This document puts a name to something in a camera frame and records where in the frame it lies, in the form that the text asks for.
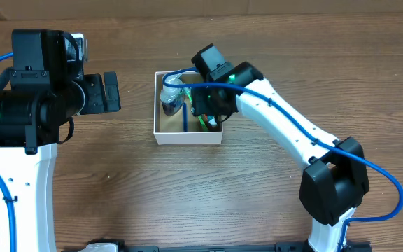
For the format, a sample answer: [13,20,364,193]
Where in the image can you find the clear pump soap bottle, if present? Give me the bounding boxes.
[160,85,185,116]

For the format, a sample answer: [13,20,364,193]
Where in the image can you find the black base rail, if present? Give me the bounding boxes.
[61,238,373,252]

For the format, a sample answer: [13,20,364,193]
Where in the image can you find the red white toothpaste tube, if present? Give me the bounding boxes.
[203,115,218,128]

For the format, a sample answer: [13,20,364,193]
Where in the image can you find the white cardboard box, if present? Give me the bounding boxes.
[153,71,223,145]

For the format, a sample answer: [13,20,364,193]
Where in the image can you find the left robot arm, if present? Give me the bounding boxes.
[0,29,121,251]

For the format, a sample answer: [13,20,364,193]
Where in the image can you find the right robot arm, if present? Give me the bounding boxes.
[191,44,372,251]

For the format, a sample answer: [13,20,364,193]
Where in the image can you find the green white toothbrush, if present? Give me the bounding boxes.
[183,87,210,132]

